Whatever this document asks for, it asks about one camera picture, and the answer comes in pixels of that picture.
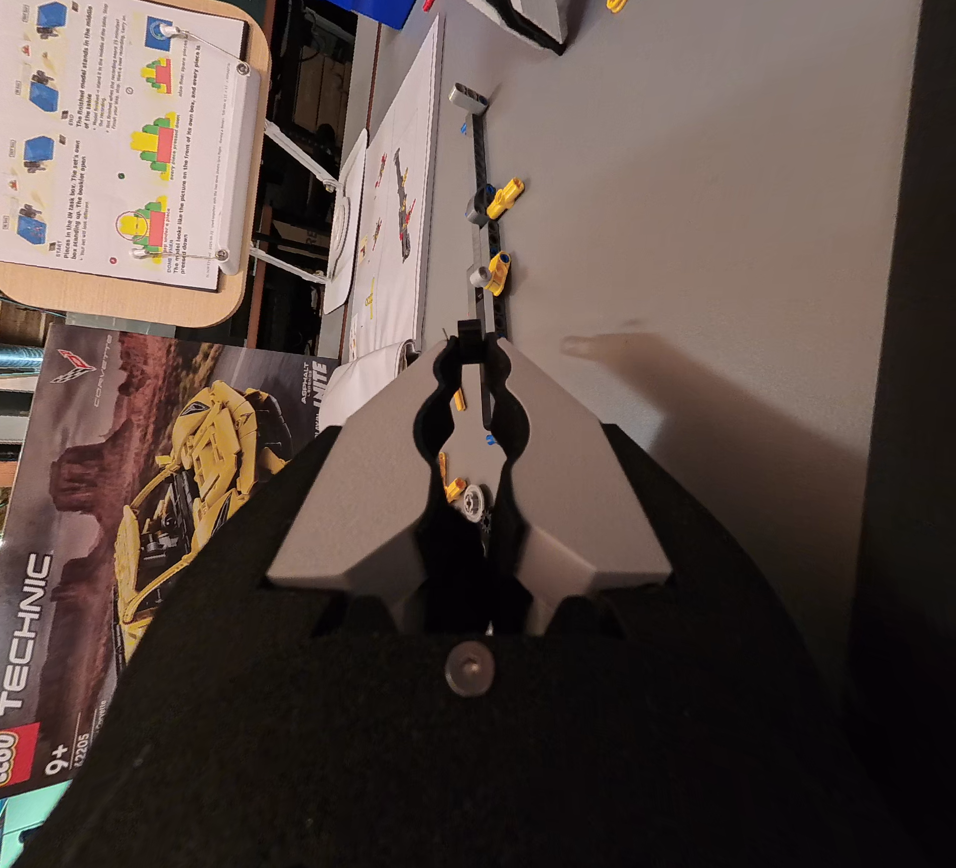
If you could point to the white document stand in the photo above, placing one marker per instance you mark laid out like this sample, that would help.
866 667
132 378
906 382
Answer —
351 225

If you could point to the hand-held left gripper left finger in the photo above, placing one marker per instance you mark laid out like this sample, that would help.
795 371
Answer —
351 509

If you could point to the heap of small yellow pieces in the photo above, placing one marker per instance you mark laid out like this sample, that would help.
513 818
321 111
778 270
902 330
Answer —
452 487

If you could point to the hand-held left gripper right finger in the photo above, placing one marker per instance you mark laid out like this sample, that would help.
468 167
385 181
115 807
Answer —
582 502

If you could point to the wooden document board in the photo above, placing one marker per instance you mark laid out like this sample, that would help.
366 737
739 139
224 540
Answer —
112 300

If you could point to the lego set box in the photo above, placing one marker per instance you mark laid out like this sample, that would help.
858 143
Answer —
112 435

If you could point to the open lego instruction booklet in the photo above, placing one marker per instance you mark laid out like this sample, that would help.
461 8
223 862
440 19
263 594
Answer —
418 106

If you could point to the black lego beam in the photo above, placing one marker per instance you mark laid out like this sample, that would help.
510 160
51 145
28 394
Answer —
469 337

